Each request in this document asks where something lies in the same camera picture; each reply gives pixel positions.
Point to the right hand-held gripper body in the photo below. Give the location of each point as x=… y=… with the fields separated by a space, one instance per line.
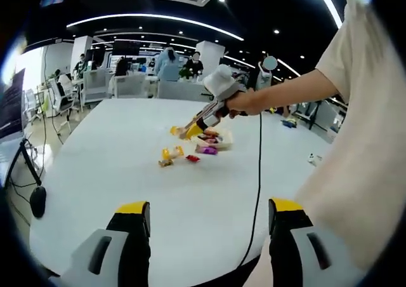
x=220 y=79

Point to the black wall display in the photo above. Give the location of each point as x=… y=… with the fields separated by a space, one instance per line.
x=127 y=47

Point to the black monitor stand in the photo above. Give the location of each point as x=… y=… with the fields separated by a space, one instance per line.
x=22 y=142

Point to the small red snack packet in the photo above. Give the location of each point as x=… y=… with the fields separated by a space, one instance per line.
x=193 y=158

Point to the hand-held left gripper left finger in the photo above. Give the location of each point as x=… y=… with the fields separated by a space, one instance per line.
x=127 y=245

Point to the black computer mouse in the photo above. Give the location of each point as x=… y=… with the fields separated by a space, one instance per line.
x=38 y=201

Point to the yellow cake snack packet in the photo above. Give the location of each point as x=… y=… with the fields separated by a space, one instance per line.
x=172 y=153
x=174 y=130

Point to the yellow green cloth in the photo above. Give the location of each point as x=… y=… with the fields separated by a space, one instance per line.
x=290 y=122

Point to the person in cream shirt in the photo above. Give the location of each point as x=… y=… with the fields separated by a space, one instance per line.
x=364 y=125

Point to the white office chair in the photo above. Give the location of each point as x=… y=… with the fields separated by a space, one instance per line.
x=93 y=84
x=60 y=101
x=128 y=85

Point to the black monitor screen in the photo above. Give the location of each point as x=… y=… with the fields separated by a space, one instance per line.
x=12 y=106

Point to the pink purple snack packet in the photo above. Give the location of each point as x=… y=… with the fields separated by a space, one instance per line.
x=206 y=150

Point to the brown snack packet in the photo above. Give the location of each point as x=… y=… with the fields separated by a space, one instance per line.
x=165 y=164

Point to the green potted plant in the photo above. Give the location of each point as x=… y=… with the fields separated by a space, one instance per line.
x=186 y=73

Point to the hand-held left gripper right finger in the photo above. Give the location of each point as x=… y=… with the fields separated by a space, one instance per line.
x=288 y=236

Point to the person's right hand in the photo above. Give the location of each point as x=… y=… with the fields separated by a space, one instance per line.
x=242 y=104

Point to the white handheld controller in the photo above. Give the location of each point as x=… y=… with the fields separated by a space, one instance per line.
x=312 y=158

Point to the beige hexagonal food container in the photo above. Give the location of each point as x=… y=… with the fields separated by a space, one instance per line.
x=226 y=144

